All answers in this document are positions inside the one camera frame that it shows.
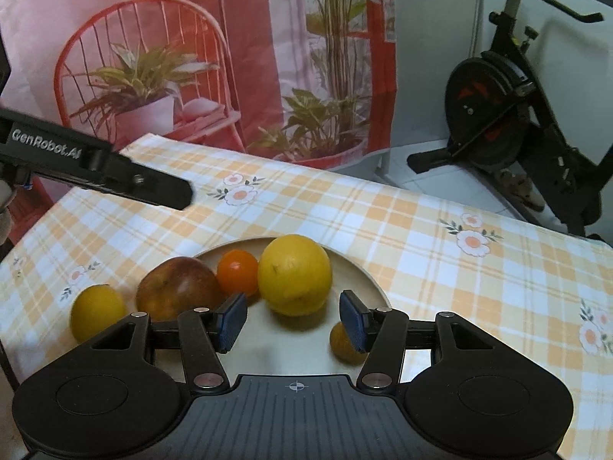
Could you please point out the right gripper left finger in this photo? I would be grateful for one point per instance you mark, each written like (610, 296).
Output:
(203, 335)

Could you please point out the orange mandarin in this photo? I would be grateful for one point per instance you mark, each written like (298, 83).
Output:
(237, 273)

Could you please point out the black exercise bike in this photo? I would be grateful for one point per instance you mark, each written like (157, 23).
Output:
(498, 114)

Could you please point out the large yellow grapefruit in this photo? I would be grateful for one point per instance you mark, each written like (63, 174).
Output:
(294, 276)

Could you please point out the small brown longan fruit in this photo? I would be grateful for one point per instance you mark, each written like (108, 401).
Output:
(342, 347)

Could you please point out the cream round plate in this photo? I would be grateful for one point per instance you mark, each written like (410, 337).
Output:
(272, 344)

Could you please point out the brownish red apple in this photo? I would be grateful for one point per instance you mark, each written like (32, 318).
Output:
(178, 285)

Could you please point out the orange plaid floral tablecloth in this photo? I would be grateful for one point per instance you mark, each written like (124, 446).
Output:
(546, 294)

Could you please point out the pair of sandals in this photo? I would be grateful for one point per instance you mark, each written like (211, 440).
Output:
(521, 186)

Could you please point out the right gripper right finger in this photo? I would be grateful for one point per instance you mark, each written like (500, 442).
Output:
(381, 334)

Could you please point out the gloved left hand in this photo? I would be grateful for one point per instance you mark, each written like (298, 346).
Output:
(7, 194)

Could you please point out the small yellow lemon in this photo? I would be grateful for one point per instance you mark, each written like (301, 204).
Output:
(94, 310)

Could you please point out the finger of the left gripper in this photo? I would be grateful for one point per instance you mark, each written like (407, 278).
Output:
(123, 177)

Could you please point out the red printed backdrop curtain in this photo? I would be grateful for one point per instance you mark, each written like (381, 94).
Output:
(311, 82)

